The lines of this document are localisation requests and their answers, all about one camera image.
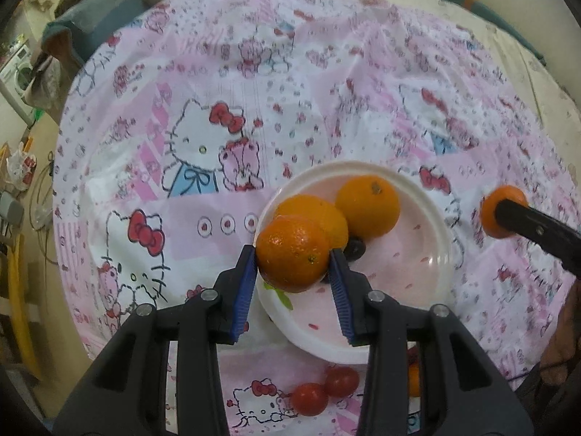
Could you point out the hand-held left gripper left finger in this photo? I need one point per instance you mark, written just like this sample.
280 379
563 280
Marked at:
242 297

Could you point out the dark grape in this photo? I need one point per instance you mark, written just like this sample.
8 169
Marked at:
355 249

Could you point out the white red plastic bag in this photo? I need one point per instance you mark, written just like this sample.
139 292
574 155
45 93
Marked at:
20 170

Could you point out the large orange with stem mark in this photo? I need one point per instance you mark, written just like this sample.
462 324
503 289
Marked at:
367 209

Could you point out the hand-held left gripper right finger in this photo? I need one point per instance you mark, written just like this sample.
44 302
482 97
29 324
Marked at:
341 302

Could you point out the small tangerine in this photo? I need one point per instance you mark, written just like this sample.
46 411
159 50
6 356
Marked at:
413 381
489 218
293 250

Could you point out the red cherry tomato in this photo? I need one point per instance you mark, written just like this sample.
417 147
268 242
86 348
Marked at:
309 399
341 381

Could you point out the grey plastic box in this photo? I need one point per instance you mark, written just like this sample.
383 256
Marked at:
10 209

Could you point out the teal blue cushion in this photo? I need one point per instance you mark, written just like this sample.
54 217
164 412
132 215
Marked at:
95 9

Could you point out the person's right forearm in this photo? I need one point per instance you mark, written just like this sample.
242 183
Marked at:
563 340

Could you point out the pink cartoon cat printed cloth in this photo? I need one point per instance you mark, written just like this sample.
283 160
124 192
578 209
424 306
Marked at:
317 100

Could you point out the white washing machine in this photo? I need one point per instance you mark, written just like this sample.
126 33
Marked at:
16 77

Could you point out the large smooth orange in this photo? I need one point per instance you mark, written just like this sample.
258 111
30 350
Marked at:
317 213

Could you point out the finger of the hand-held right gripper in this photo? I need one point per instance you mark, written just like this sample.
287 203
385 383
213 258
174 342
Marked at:
535 227

